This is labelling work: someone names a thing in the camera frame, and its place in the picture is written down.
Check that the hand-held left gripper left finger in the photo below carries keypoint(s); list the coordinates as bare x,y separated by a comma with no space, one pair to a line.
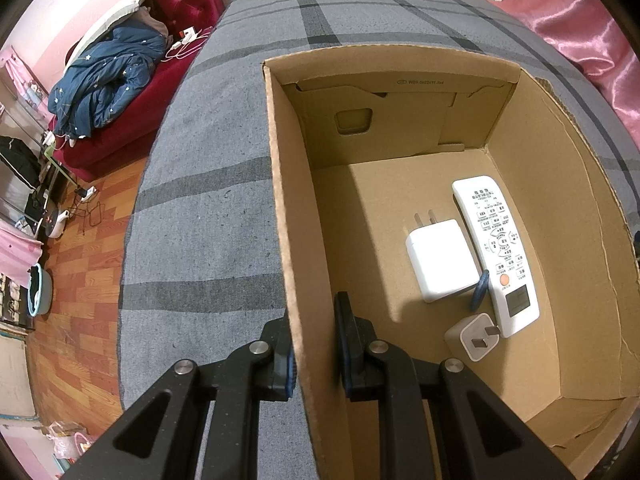
290,365

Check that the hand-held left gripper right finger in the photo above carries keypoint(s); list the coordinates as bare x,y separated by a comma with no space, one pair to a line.
345,340

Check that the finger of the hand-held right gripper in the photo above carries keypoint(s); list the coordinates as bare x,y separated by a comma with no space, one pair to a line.
637,246

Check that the cardboard box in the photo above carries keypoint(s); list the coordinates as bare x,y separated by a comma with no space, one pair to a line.
370,220

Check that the large white charger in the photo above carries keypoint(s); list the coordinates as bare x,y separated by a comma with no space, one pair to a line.
440,260

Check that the small white charger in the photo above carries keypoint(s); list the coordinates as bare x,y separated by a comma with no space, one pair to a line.
472,342

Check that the white remote control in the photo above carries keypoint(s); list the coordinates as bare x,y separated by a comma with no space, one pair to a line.
495,240

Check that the blue round tag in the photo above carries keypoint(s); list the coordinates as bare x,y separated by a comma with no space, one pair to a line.
480,290

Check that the grey plaid blanket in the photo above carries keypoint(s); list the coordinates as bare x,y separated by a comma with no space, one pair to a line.
205,210

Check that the pink satin curtain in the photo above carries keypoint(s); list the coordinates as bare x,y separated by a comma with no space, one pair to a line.
585,20

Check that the pink plastic bag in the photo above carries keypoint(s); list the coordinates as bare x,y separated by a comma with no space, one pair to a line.
70,442

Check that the teal basin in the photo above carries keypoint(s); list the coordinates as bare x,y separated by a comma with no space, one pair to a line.
36,305

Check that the white power strip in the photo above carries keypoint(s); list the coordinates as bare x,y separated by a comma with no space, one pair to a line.
86,194

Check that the white kettle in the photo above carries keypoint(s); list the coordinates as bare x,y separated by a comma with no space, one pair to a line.
57,225

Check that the red sofa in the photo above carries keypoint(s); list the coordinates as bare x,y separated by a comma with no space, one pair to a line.
135,115

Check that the pink printed cloth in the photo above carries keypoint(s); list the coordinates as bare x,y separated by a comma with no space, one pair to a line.
17,252

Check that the blue star-print quilt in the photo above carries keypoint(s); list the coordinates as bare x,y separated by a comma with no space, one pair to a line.
105,80

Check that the brown cloth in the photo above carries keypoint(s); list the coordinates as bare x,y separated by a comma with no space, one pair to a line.
154,22

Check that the white pillow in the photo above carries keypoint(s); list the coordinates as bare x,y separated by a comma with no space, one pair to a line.
110,20

